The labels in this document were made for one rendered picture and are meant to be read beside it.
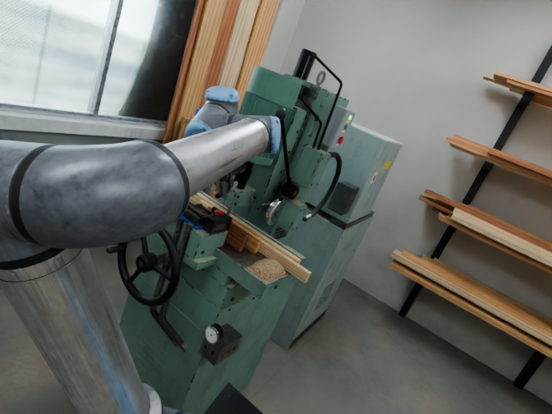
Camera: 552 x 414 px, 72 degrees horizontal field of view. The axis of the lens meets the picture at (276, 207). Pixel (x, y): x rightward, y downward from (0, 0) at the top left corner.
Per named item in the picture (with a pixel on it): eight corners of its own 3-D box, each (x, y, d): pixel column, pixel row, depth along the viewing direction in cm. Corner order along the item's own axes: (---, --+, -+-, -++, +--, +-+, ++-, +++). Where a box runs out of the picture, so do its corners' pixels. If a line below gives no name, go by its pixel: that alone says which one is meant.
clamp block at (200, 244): (165, 238, 131) (172, 214, 128) (193, 232, 142) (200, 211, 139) (194, 260, 124) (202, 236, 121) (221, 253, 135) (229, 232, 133)
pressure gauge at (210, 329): (200, 341, 129) (207, 321, 127) (207, 337, 133) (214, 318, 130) (213, 352, 127) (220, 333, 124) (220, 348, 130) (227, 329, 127)
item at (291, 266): (195, 209, 156) (199, 200, 155) (200, 208, 158) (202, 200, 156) (304, 283, 132) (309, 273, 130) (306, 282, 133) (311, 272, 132)
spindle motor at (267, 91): (216, 146, 138) (245, 60, 128) (246, 149, 153) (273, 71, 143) (252, 166, 130) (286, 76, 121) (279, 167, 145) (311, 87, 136)
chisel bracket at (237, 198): (215, 204, 145) (223, 183, 142) (238, 201, 157) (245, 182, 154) (229, 213, 142) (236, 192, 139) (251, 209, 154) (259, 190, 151)
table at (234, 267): (123, 213, 142) (127, 200, 140) (183, 208, 167) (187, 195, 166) (242, 309, 115) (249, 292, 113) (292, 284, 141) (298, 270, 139)
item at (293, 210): (270, 222, 156) (281, 195, 153) (279, 220, 162) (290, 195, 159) (288, 233, 152) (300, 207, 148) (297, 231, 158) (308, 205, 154)
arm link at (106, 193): (118, 166, 34) (285, 109, 96) (2, 154, 36) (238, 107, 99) (130, 282, 37) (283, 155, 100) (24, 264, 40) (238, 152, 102)
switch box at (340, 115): (318, 141, 156) (333, 103, 151) (328, 143, 164) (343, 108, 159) (330, 148, 153) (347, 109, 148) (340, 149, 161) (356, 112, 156)
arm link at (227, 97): (197, 95, 99) (211, 79, 106) (201, 136, 108) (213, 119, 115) (232, 101, 98) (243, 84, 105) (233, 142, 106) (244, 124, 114)
